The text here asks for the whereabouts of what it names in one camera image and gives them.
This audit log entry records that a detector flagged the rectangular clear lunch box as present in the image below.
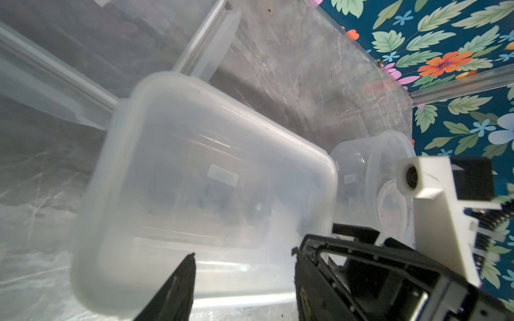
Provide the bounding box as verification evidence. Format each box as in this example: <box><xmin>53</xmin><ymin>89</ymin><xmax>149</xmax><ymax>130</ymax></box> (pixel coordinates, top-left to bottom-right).
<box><xmin>70</xmin><ymin>72</ymin><xmax>338</xmax><ymax>318</ymax></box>

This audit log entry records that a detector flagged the square clear lunch box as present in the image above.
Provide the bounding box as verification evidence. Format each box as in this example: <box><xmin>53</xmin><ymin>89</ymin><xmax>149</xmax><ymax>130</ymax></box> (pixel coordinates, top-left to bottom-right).
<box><xmin>1</xmin><ymin>1</ymin><xmax>241</xmax><ymax>130</ymax></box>

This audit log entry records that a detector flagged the round clear lunch box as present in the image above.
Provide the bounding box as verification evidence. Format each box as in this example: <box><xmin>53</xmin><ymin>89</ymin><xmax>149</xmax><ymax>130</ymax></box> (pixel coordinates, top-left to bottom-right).
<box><xmin>330</xmin><ymin>131</ymin><xmax>415</xmax><ymax>247</ymax></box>

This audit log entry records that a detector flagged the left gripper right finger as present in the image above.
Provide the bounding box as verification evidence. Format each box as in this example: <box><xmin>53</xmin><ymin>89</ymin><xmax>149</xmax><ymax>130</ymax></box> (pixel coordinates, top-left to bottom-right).
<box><xmin>293</xmin><ymin>247</ymin><xmax>357</xmax><ymax>320</ymax></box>

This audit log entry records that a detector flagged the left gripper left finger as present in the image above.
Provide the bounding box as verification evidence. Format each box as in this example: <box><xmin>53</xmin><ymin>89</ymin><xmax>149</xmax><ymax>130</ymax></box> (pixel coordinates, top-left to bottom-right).
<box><xmin>134</xmin><ymin>253</ymin><xmax>196</xmax><ymax>321</ymax></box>

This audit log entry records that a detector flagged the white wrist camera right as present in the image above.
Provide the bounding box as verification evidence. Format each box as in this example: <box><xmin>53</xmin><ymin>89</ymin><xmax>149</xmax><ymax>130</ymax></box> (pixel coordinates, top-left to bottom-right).
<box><xmin>397</xmin><ymin>156</ymin><xmax>501</xmax><ymax>287</ymax></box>

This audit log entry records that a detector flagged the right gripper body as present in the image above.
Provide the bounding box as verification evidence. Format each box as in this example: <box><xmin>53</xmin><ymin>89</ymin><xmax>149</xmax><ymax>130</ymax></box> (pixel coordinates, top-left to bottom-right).
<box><xmin>301</xmin><ymin>223</ymin><xmax>513</xmax><ymax>320</ymax></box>

